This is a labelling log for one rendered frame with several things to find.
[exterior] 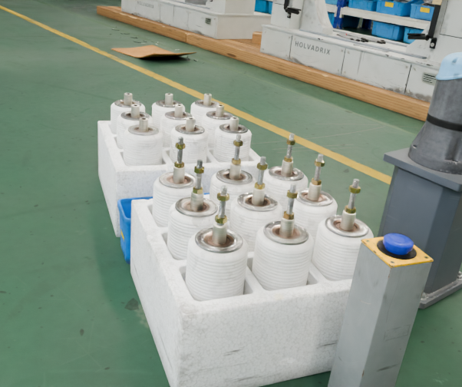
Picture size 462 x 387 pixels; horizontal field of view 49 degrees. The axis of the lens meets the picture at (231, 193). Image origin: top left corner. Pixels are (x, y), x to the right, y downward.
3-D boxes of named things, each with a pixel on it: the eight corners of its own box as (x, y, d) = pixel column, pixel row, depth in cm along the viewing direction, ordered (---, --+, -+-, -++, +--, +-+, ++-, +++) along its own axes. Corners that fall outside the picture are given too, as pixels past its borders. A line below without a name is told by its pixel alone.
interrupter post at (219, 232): (222, 237, 82) (223, 219, 81) (229, 245, 80) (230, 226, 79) (208, 239, 81) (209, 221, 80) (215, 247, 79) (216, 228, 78)
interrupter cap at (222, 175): (255, 186, 102) (255, 183, 101) (217, 185, 101) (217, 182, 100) (249, 172, 108) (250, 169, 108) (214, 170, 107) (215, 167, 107)
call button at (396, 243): (398, 243, 73) (401, 230, 72) (417, 258, 70) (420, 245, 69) (374, 246, 72) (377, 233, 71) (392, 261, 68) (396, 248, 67)
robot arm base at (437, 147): (433, 145, 121) (443, 104, 117) (494, 167, 110) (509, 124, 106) (394, 154, 112) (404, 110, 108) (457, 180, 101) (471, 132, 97)
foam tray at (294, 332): (285, 253, 128) (296, 187, 121) (378, 361, 96) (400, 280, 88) (130, 272, 114) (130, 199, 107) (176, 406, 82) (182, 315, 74)
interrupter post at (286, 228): (288, 230, 86) (291, 213, 85) (295, 237, 84) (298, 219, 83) (275, 232, 85) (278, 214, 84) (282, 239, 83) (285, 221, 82)
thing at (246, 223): (280, 290, 101) (294, 208, 94) (241, 304, 96) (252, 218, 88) (252, 266, 108) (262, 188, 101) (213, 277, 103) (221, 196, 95)
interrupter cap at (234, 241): (229, 227, 85) (229, 223, 85) (251, 250, 79) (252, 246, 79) (186, 234, 82) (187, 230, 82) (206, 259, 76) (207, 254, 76)
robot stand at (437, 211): (401, 249, 135) (430, 142, 123) (466, 285, 122) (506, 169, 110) (355, 269, 125) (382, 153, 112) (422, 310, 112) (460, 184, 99)
